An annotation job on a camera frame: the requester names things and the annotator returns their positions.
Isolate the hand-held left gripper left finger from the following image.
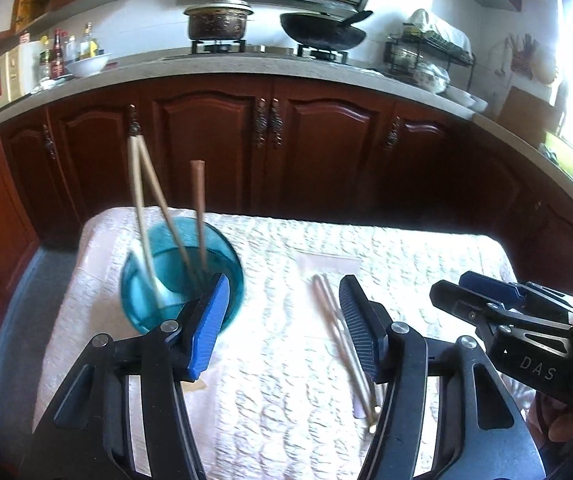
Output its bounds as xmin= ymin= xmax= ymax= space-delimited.
xmin=54 ymin=274 xmax=230 ymax=480

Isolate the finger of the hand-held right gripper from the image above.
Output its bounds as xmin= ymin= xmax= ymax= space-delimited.
xmin=461 ymin=271 xmax=573 ymax=313
xmin=430 ymin=280 xmax=573 ymax=346

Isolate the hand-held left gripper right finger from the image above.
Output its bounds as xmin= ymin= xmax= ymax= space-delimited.
xmin=339 ymin=275 xmax=547 ymax=480

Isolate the white ceramic spoon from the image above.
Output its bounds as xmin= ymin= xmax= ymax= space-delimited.
xmin=129 ymin=245 xmax=184 ymax=311

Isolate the teal rimmed white utensil holder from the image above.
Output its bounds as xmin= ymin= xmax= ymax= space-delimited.
xmin=119 ymin=217 xmax=244 ymax=333

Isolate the light wooden chopstick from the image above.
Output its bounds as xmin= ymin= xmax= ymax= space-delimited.
xmin=135 ymin=135 xmax=202 ymax=288
xmin=127 ymin=135 xmax=162 ymax=306

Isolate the white quilted cloth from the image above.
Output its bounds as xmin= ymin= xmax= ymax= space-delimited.
xmin=31 ymin=206 xmax=535 ymax=480

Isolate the wooden cutting board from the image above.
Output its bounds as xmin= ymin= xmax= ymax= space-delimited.
xmin=497 ymin=86 xmax=560 ymax=146

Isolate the floral lidded tureen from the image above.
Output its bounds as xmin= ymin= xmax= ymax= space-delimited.
xmin=413 ymin=65 xmax=451 ymax=95

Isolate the grey stone countertop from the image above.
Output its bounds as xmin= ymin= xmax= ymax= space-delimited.
xmin=0 ymin=52 xmax=573 ymax=201

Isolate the gas stove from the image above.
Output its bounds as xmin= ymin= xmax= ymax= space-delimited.
xmin=190 ymin=37 xmax=350 ymax=63

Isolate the black wok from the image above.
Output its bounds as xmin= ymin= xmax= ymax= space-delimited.
xmin=280 ymin=10 xmax=373 ymax=48

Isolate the dark cooking pot with lid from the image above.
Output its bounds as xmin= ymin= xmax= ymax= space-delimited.
xmin=184 ymin=0 xmax=254 ymax=41

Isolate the yellow oil bottle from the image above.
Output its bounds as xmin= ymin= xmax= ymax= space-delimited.
xmin=80 ymin=22 xmax=98 ymax=59

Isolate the dark sauce bottle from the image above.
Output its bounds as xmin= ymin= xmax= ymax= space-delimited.
xmin=50 ymin=29 xmax=66 ymax=80

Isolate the yellow capped jar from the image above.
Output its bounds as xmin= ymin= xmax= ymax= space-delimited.
xmin=39 ymin=36 xmax=52 ymax=83

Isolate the cream microwave oven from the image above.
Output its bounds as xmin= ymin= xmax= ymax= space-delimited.
xmin=0 ymin=42 xmax=34 ymax=121

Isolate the wall mounted chopstick holder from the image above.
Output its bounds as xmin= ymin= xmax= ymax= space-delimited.
xmin=509 ymin=32 xmax=540 ymax=78

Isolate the black wire dish rack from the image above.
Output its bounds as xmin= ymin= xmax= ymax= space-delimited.
xmin=384 ymin=9 xmax=476 ymax=81

